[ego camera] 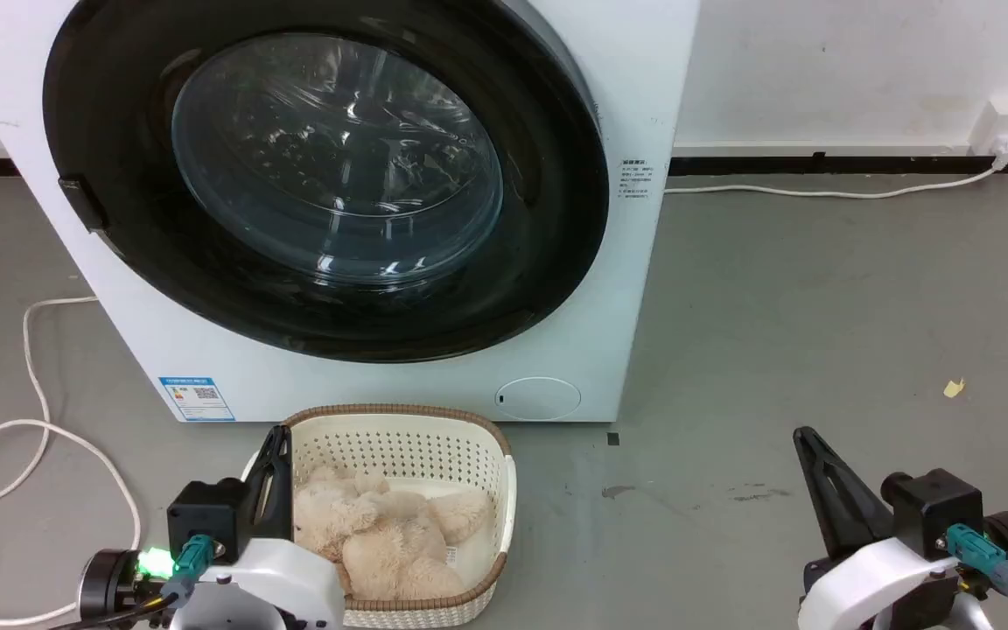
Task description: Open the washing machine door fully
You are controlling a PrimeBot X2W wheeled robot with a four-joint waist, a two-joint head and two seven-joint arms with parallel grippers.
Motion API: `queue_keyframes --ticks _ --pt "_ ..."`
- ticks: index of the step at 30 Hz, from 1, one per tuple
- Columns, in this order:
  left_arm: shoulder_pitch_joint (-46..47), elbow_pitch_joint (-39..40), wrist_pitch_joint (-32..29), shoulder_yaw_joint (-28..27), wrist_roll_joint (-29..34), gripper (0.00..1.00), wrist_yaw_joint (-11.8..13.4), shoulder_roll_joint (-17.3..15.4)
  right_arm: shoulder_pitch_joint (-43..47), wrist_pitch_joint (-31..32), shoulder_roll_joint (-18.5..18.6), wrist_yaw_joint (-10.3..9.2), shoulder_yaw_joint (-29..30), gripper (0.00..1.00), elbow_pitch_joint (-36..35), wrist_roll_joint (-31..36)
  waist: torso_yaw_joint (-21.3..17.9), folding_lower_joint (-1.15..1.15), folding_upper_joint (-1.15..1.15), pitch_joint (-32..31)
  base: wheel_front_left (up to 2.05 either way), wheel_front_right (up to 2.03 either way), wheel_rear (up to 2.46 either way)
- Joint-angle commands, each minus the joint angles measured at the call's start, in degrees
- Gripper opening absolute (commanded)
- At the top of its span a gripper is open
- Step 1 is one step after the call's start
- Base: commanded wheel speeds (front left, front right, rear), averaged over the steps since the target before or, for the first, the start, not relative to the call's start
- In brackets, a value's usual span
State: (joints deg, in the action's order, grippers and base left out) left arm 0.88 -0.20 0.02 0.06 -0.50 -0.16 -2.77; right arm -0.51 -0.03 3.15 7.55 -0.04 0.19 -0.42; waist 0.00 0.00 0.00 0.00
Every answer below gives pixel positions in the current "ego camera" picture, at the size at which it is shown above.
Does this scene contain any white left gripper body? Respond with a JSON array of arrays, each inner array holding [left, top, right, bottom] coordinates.
[[78, 536, 347, 630]]

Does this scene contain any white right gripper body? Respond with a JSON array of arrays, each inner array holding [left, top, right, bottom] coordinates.
[[796, 511, 1008, 630]]

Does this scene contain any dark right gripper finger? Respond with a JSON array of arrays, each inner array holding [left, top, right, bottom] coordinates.
[[792, 426, 859, 563], [815, 435, 897, 550]]

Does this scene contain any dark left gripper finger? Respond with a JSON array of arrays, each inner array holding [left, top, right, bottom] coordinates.
[[241, 426, 283, 550], [273, 426, 297, 541]]

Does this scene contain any black round glass washer door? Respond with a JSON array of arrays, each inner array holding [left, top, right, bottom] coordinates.
[[42, 0, 611, 364]]

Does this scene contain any white front-load washing machine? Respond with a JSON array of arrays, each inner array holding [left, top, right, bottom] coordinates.
[[0, 0, 702, 424]]

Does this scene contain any blue energy label sticker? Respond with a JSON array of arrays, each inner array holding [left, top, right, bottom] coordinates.
[[158, 376, 236, 423]]

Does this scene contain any beige plush toy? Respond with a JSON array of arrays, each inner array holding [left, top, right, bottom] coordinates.
[[294, 465, 494, 601]]

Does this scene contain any white plastic laundry basket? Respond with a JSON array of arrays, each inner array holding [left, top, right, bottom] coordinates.
[[241, 403, 518, 630]]

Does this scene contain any round drain filter cover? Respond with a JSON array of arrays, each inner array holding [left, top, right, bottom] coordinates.
[[494, 376, 583, 422]]

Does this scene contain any small text sticker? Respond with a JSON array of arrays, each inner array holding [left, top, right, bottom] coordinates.
[[619, 158, 652, 201]]

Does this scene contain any left gripper cable teal connector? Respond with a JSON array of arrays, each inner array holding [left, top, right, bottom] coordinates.
[[47, 534, 217, 630]]

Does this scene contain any gripper cable teal connector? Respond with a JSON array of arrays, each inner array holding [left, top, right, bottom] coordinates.
[[946, 523, 1008, 630], [47, 534, 217, 630]]

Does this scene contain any right gripper cable teal connector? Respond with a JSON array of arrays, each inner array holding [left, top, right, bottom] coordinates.
[[946, 523, 1008, 630]]

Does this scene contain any thick white looped hose cable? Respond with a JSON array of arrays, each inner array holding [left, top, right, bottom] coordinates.
[[0, 296, 144, 627]]

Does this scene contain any thin white power cable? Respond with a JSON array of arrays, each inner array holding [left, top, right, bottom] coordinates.
[[664, 164, 999, 200]]

